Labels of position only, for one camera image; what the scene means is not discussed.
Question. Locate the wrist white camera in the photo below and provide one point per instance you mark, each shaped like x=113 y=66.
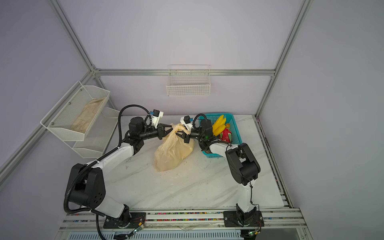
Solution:
x=156 y=115
x=187 y=122

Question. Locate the white mesh upper shelf bin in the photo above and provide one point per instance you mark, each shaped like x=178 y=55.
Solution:
x=60 y=118

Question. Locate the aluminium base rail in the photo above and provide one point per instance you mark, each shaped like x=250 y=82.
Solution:
x=273 y=224

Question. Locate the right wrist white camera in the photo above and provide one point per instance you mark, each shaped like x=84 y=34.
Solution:
x=187 y=122

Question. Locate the white wire wall basket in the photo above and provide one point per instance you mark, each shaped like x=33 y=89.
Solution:
x=188 y=80

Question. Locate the pink green fake dragon fruit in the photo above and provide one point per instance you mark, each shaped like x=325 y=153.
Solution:
x=226 y=135

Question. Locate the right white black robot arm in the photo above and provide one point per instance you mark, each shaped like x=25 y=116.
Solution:
x=244 y=169

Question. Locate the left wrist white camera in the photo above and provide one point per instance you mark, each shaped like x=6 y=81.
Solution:
x=156 y=115

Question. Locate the small yellow fake banana bunch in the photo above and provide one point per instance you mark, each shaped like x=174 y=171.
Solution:
x=219 y=126

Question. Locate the teal plastic fruit basket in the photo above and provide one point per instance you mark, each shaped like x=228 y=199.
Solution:
x=236 y=137

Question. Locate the white mesh lower shelf bin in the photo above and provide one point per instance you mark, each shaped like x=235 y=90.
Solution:
x=99 y=136

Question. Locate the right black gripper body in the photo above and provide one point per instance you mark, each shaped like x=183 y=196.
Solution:
x=197 y=135

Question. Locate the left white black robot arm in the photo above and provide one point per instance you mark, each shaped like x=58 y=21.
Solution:
x=86 y=189

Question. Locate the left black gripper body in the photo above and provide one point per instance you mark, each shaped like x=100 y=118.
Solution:
x=151 y=132

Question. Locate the cream banana print plastic bag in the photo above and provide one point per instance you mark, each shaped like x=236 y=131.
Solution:
x=173 y=150

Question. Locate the white mesh shelf bin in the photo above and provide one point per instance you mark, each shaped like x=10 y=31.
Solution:
x=60 y=118
x=99 y=136

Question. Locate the beige cloth in bin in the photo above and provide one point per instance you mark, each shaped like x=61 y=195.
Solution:
x=83 y=121

